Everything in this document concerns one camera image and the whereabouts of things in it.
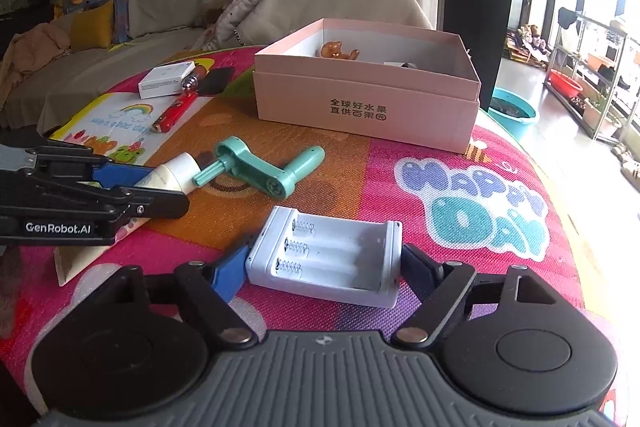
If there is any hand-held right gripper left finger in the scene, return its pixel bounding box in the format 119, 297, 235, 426
112, 232, 258, 350

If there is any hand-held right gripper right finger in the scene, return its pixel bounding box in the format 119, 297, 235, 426
395, 243, 563, 350

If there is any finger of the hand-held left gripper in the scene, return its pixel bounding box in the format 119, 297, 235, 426
34, 145, 153, 188
0, 178, 192, 221

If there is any white tube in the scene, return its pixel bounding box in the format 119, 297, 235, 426
135, 152, 203, 195

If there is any white battery charger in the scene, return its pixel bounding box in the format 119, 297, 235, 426
246, 206, 404, 309

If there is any teal crank handle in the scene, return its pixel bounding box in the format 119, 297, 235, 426
192, 136, 326, 200

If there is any pink cardboard box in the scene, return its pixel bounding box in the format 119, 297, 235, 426
252, 18, 482, 155

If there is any brown toy figure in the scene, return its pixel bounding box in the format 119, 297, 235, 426
320, 40, 360, 62

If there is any beige cardboard sheet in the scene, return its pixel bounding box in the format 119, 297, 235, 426
54, 217, 146, 288

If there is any children's picture book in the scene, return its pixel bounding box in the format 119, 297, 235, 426
47, 91, 211, 168

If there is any red lighter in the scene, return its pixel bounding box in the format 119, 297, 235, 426
152, 92, 198, 134

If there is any small white box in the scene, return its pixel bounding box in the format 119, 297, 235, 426
138, 61, 197, 100

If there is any colourful play mat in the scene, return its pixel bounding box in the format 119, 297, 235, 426
0, 44, 631, 427

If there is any silver ball massage roller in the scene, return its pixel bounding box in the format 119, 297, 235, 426
177, 63, 211, 94

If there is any peach cloth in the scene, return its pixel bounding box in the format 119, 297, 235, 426
0, 24, 71, 108

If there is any yellow cushion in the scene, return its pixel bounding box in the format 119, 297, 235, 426
70, 1, 116, 52

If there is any blue patterned cushion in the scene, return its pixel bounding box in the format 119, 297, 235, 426
112, 0, 132, 44

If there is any beige sofa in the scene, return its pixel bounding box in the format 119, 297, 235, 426
0, 0, 443, 138

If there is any teal plastic basin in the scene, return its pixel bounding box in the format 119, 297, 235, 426
487, 88, 541, 142

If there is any red plastic basin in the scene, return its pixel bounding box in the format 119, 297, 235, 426
549, 69, 585, 95

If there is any potted plant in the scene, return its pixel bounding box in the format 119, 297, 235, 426
582, 92, 623, 130

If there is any pile of shoes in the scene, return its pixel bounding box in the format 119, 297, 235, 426
505, 24, 548, 68

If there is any metal shelf rack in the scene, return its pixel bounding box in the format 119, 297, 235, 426
547, 9, 640, 142

